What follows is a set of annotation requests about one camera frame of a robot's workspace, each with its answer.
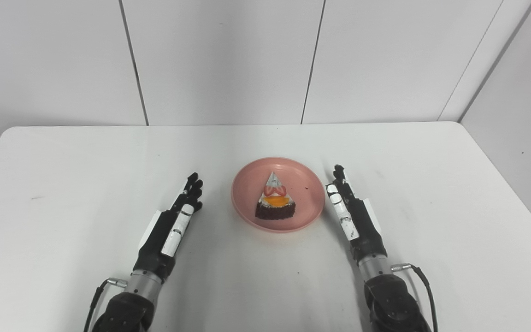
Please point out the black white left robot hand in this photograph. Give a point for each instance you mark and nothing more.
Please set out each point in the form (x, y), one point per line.
(157, 249)

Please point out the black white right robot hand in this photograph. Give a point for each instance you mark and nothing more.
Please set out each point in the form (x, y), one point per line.
(367, 230)

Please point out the chocolate cake slice with fruit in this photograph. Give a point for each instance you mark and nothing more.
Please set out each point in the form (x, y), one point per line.
(274, 207)

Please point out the pink round plate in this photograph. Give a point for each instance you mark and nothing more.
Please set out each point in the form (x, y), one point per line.
(251, 184)

